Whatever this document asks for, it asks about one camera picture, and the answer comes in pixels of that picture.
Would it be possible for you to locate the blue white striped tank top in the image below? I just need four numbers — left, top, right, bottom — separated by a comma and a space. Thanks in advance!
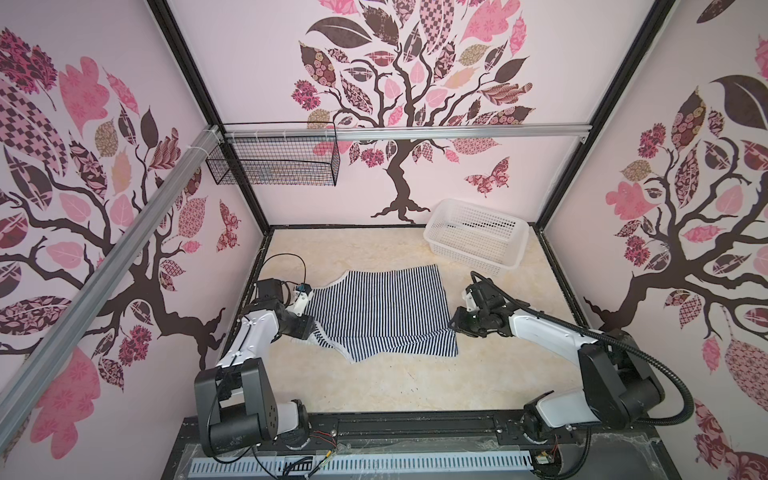
305, 264, 458, 363

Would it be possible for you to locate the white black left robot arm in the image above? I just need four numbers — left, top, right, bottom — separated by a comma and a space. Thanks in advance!
194, 278, 314, 461

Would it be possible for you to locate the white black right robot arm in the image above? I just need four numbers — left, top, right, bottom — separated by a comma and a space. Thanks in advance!
449, 272, 665, 441

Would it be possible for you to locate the white plastic laundry basket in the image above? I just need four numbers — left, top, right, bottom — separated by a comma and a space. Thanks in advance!
424, 199, 530, 275

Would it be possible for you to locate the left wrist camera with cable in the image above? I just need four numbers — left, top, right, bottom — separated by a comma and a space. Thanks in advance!
256, 252, 313, 317

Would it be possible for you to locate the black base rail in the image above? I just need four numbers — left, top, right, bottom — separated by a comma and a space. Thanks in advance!
173, 409, 655, 448

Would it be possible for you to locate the white slotted cable duct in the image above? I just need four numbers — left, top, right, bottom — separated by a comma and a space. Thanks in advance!
187, 451, 533, 479

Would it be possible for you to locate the black wire mesh basket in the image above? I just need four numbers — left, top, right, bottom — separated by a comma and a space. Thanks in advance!
206, 120, 341, 187

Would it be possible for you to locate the silver aluminium back rail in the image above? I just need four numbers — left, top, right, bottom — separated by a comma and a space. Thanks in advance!
225, 123, 592, 141

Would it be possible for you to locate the silver aluminium rail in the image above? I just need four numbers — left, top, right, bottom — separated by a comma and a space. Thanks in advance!
1, 125, 220, 448
225, 123, 592, 141

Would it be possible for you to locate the silver aluminium left rail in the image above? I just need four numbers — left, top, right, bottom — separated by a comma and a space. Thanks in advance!
1, 125, 220, 448

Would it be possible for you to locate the black metal frame post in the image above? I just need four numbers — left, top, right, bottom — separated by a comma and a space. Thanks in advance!
147, 0, 272, 235

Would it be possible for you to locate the black right frame post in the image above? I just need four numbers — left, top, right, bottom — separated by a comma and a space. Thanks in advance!
533, 0, 678, 234

